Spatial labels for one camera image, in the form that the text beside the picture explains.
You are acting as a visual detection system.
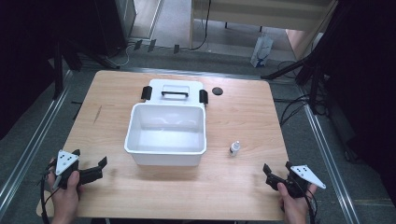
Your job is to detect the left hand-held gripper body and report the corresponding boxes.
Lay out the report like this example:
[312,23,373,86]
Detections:
[51,149,82,190]

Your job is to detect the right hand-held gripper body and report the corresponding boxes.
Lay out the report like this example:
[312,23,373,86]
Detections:
[264,164,327,199]

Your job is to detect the small white spray bottle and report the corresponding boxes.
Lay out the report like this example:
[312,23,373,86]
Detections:
[229,140,242,157]

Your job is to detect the white plastic storage box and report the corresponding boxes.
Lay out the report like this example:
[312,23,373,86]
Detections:
[123,102,207,167]

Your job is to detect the person's right hand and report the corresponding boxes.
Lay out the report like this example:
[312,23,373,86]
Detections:
[276,182,318,224]

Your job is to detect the person's left hand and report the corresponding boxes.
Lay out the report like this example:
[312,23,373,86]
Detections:
[46,158,86,224]

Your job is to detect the black metal stand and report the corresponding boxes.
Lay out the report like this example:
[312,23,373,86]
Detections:
[50,36,121,101]
[261,3,353,116]

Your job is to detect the white box lid black latches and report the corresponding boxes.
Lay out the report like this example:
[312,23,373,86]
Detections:
[140,78,209,110]

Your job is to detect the white plastic bag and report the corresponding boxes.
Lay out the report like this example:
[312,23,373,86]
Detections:
[249,32,275,68]

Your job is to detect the dark cabinet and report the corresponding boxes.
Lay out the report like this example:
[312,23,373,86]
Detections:
[92,0,138,58]

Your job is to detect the light wooden furniture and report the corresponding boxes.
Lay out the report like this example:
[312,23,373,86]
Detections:
[188,0,339,61]

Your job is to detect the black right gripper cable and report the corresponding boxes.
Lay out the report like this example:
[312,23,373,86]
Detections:
[295,176,319,224]

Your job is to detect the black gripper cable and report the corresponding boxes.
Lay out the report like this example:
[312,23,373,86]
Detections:
[295,176,319,224]
[39,160,62,224]

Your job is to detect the aluminium floor rail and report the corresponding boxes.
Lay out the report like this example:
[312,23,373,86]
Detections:
[298,87,362,224]
[0,70,74,217]

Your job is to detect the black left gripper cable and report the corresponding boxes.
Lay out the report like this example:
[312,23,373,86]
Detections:
[39,160,62,224]

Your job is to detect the black floor cables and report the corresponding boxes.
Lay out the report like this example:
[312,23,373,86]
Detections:
[272,59,328,127]

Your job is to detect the white floor cable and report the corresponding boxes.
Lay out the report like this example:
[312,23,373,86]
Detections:
[106,43,135,67]

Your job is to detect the black hanging cable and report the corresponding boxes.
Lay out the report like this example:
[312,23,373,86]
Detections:
[188,0,213,51]

